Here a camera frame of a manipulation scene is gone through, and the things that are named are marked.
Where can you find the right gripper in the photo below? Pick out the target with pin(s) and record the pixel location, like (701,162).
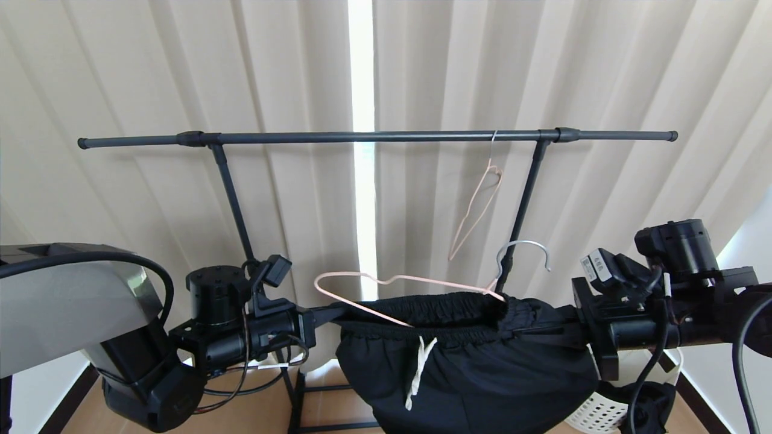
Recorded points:
(633,325)

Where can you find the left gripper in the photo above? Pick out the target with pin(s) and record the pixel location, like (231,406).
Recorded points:
(271,334)

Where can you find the pink clothes hanger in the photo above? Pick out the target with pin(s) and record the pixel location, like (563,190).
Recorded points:
(490,167)
(525,243)

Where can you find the black shorts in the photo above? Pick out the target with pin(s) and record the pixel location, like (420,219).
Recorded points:
(482,374)

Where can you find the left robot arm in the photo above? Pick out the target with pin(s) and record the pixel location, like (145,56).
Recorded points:
(60,301)

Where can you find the white laundry basket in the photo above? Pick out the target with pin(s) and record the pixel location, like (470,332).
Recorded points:
(603,416)

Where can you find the black clothes rack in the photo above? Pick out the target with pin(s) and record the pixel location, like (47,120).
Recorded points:
(289,137)

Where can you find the black garment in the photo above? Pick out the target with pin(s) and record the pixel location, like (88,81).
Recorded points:
(651,404)

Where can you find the beige curtain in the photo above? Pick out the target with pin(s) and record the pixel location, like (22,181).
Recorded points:
(663,60)
(151,78)

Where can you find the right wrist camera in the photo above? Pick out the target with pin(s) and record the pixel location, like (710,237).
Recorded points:
(609,268)

